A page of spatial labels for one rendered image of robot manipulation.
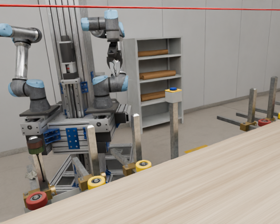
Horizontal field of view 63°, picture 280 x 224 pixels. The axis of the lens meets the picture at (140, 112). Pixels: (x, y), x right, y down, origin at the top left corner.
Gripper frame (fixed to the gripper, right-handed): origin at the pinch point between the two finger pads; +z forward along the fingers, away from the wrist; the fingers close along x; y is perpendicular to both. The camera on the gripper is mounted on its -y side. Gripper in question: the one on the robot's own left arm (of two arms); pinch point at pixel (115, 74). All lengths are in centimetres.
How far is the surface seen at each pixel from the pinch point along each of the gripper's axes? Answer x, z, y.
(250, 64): -254, 49, 422
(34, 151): 28, 22, -53
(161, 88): -38, 70, 296
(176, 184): -29, 42, -49
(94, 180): 7, 41, -45
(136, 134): -11.6, 29.5, -20.6
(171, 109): -31.8, 20.7, -6.1
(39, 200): 26, 41, -58
